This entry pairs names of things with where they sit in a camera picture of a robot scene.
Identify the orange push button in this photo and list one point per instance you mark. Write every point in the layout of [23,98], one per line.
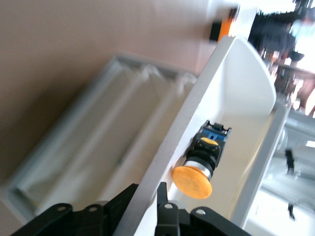
[192,182]

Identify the white drawer cabinet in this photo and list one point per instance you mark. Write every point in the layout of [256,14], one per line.
[14,186]

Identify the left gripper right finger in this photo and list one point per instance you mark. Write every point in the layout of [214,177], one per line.
[172,221]

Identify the white plastic drawer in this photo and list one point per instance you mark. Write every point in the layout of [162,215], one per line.
[236,81]
[152,123]
[78,123]
[115,123]

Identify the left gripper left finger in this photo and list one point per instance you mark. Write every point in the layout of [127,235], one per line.
[73,223]

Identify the orange box with hole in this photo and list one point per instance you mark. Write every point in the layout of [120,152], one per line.
[225,27]

